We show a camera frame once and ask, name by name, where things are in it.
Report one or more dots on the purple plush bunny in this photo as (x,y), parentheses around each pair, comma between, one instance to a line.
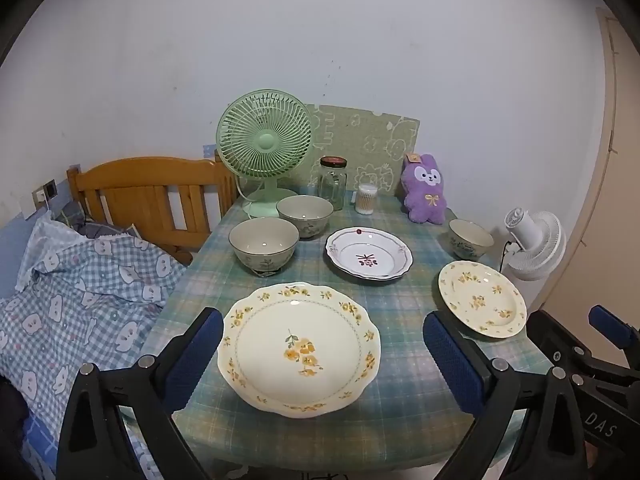
(425,195)

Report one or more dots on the white plate with red pattern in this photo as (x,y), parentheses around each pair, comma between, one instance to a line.
(370,252)

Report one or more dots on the beige door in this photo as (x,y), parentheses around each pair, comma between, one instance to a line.
(620,185)

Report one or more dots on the small yellow floral plate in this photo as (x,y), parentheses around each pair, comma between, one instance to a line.
(480,305)

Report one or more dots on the grey pillow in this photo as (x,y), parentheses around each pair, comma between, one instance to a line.
(90,227)

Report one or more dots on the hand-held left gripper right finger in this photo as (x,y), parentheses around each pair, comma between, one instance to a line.
(452,360)

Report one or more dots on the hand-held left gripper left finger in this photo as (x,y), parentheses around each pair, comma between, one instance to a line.
(197,360)

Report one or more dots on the blue wall sticker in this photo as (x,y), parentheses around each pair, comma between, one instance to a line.
(209,150)

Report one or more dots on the cotton swab container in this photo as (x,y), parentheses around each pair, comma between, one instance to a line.
(366,202)

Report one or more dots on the blue checked printed blanket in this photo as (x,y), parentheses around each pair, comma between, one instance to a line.
(75,300)

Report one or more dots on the wall socket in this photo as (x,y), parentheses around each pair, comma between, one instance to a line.
(49,190)

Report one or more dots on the wooden headboard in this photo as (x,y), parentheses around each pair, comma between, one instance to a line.
(140,175)

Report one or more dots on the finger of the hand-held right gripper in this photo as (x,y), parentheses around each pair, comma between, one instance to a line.
(610,325)
(550,335)

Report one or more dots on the white clip fan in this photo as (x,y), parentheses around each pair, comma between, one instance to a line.
(542,250)

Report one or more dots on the glass jar with dark lid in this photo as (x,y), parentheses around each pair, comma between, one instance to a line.
(333,185)

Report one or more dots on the cream floral bowl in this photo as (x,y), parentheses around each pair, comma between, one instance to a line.
(263,257)
(305,224)
(470,249)

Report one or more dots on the green printed board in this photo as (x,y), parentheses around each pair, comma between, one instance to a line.
(360,135)

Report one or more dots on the large yellow floral plate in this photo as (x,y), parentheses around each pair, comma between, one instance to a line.
(270,345)

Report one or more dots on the green desk fan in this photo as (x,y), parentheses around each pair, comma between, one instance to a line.
(265,142)

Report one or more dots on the plaid tablecloth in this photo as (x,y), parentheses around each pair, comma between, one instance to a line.
(405,310)

